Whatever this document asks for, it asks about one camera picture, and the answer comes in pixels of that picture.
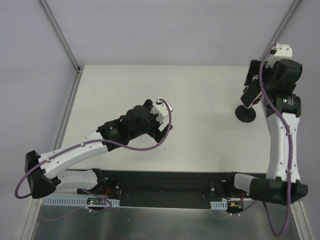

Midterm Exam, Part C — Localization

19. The black phone pink case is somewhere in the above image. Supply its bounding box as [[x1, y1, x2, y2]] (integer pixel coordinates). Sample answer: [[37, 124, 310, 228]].
[[240, 79, 262, 109]]

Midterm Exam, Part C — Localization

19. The black phone stand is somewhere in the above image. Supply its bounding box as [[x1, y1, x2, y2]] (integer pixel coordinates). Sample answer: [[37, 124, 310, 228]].
[[235, 96, 261, 123]]

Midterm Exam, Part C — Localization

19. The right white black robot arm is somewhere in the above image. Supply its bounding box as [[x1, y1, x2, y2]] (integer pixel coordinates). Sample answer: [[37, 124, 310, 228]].
[[225, 58, 308, 206]]

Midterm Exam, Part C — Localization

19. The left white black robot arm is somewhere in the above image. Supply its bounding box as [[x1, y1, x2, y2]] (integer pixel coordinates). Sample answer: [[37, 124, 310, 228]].
[[23, 98, 173, 199]]

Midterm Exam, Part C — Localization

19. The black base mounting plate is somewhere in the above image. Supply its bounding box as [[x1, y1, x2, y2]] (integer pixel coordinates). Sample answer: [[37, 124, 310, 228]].
[[87, 168, 250, 209]]

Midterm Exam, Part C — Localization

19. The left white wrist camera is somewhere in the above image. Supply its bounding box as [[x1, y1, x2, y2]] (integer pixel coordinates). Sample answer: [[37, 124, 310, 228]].
[[150, 97, 173, 124]]

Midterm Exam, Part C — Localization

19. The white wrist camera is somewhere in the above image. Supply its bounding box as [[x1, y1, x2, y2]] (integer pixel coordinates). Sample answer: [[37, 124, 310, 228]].
[[265, 42, 293, 69], [150, 97, 173, 124]]

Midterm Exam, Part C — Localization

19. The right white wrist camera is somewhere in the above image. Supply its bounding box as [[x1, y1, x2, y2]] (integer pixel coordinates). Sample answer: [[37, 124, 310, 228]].
[[265, 42, 293, 69]]

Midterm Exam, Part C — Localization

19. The right aluminium frame post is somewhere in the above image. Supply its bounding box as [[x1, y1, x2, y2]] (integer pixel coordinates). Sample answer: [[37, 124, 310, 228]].
[[263, 0, 303, 54]]

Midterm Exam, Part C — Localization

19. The aluminium frame post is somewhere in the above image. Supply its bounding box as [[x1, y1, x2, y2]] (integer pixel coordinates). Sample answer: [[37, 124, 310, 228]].
[[37, 0, 81, 73], [263, 0, 303, 54]]

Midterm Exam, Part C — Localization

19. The right white cable duct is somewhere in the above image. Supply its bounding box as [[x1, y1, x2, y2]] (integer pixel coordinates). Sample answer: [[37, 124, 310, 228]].
[[210, 200, 228, 211]]

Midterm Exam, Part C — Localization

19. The white cable duct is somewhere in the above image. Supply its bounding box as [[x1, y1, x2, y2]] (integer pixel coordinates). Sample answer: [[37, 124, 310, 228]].
[[210, 200, 228, 211], [42, 196, 120, 207]]

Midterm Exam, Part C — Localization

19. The left white cable duct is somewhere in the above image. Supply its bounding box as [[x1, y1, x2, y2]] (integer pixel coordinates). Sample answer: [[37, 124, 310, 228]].
[[42, 196, 120, 207]]

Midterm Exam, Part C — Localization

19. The left aluminium frame post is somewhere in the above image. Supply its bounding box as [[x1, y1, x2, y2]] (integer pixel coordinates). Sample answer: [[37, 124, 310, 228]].
[[37, 0, 81, 73]]

